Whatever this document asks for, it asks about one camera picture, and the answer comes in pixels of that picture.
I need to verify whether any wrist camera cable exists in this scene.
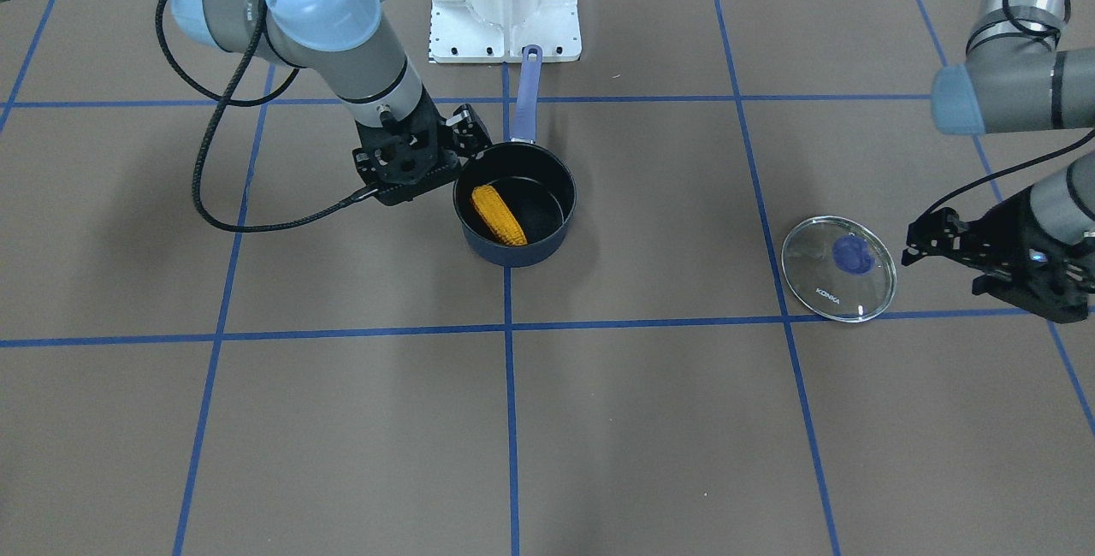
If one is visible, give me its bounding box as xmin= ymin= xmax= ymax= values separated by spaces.
xmin=155 ymin=0 xmax=382 ymax=234
xmin=920 ymin=0 xmax=1095 ymax=219

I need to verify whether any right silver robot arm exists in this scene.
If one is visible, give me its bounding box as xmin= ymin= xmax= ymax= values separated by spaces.
xmin=5 ymin=0 xmax=489 ymax=205

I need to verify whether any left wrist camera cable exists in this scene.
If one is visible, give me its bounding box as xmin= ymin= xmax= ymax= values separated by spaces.
xmin=920 ymin=0 xmax=1095 ymax=219

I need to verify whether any dark blue saucepan purple handle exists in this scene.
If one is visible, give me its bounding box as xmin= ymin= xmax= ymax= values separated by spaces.
xmin=453 ymin=44 xmax=577 ymax=268

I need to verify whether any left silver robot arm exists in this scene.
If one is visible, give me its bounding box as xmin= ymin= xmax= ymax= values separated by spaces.
xmin=901 ymin=0 xmax=1094 ymax=323

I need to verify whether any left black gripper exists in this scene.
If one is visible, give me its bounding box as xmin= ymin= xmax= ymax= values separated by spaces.
xmin=900 ymin=188 xmax=1092 ymax=323

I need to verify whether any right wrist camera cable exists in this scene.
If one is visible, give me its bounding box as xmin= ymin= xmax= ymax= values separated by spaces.
xmin=155 ymin=0 xmax=382 ymax=234

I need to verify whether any yellow plastic corn cob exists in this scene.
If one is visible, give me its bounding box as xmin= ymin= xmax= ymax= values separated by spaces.
xmin=471 ymin=185 xmax=529 ymax=247

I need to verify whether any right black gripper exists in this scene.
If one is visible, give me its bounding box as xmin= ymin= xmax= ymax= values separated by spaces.
xmin=351 ymin=103 xmax=493 ymax=206

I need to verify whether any glass lid purple knob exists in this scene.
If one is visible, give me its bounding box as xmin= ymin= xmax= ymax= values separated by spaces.
xmin=779 ymin=216 xmax=897 ymax=323

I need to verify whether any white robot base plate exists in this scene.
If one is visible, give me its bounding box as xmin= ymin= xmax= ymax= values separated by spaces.
xmin=428 ymin=0 xmax=583 ymax=63

